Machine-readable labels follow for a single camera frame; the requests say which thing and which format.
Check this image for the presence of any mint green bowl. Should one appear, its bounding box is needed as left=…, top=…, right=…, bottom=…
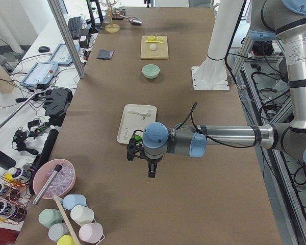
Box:
left=142, top=64, right=160, bottom=79

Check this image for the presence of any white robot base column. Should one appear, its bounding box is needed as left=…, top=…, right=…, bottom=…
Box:
left=191, top=0, right=246, bottom=90

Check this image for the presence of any yellow plastic knife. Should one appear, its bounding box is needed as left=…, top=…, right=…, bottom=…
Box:
left=145, top=40, right=165, bottom=44

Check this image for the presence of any black power adapter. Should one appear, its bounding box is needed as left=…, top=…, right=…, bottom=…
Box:
left=78, top=35, right=91, bottom=48

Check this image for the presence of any pink bowl with ice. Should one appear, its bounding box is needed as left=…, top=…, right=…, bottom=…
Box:
left=33, top=159, right=76, bottom=199

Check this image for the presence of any aluminium frame post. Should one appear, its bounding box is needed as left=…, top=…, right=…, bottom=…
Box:
left=47, top=0, right=85, bottom=79

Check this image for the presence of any dark folded cloth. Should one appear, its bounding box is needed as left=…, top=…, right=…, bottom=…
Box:
left=96, top=49, right=114, bottom=60

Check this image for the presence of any green cup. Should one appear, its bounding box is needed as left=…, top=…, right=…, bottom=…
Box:
left=38, top=209, right=63, bottom=229

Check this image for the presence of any white plastic spoon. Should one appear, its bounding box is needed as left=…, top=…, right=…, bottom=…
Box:
left=127, top=110, right=151, bottom=116

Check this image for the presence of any wooden cutting board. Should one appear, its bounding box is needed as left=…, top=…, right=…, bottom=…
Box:
left=140, top=35, right=169, bottom=60

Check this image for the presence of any copper wire bottle rack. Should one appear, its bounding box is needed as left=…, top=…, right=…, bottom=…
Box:
left=0, top=167, right=33, bottom=225

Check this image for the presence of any near blue teach pendant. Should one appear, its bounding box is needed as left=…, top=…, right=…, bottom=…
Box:
left=20, top=62, right=58, bottom=88

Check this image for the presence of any yellow cup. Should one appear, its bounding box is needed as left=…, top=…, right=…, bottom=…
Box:
left=57, top=234, right=75, bottom=245

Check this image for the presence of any grey cup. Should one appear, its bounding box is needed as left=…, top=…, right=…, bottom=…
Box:
left=48, top=223, right=69, bottom=242

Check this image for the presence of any dark wooden tray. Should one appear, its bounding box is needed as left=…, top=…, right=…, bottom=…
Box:
left=112, top=9, right=125, bottom=20

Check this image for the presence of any metal scoop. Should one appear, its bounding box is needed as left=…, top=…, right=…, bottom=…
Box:
left=121, top=15, right=143, bottom=26

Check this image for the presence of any white cup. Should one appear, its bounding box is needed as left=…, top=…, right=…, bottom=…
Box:
left=70, top=205, right=94, bottom=226

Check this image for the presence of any black plastic holder block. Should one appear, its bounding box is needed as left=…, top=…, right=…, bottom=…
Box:
left=43, top=88, right=73, bottom=127

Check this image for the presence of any yellow lemon half left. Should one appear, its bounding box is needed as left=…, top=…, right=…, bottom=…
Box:
left=147, top=35, right=156, bottom=41

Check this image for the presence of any metal rod black tip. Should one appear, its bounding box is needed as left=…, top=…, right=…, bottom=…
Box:
left=32, top=164, right=63, bottom=205

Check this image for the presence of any black bottle lying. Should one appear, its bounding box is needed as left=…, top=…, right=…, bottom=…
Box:
left=0, top=151, right=16, bottom=170

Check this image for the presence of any light blue cup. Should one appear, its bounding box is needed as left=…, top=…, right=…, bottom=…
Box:
left=62, top=194, right=87, bottom=210

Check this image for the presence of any blue teach pendant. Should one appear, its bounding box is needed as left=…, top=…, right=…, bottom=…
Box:
left=20, top=62, right=58, bottom=88
left=48, top=43, right=72, bottom=66

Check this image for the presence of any black keyboard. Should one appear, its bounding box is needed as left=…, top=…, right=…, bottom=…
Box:
left=67, top=16, right=82, bottom=39

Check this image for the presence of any cream rectangular tray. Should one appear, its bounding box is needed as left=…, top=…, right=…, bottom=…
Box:
left=117, top=104, right=157, bottom=144

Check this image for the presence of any wooden mug tree stand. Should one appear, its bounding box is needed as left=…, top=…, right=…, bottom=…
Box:
left=105, top=0, right=120, bottom=33

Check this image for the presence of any pink cup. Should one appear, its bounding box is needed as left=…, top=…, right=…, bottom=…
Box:
left=79, top=223, right=105, bottom=243

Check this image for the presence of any black computer mouse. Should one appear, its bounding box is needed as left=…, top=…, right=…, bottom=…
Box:
left=38, top=46, right=50, bottom=53

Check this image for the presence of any far blue teach pendant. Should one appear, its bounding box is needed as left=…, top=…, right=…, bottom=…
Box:
left=48, top=43, right=72, bottom=66

